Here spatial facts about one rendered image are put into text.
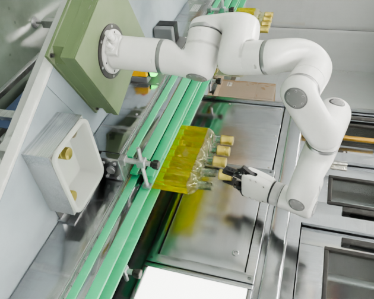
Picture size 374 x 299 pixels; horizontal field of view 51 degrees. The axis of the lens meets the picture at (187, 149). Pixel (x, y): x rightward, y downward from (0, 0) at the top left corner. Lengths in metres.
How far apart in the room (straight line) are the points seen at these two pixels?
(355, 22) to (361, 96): 1.23
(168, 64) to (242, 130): 0.73
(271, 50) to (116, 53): 0.42
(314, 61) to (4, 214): 0.81
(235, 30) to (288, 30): 6.50
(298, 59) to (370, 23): 6.49
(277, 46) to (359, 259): 0.73
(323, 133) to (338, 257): 0.54
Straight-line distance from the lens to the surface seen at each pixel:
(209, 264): 1.26
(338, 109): 0.98
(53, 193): 1.11
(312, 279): 1.31
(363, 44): 7.62
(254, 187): 1.25
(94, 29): 1.11
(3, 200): 1.03
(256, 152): 1.62
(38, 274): 1.15
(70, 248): 1.15
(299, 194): 1.10
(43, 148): 1.03
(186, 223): 1.35
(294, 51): 0.97
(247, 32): 1.02
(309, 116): 0.92
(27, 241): 1.14
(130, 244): 1.23
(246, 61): 0.99
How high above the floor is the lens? 1.40
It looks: 16 degrees down
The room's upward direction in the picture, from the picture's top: 98 degrees clockwise
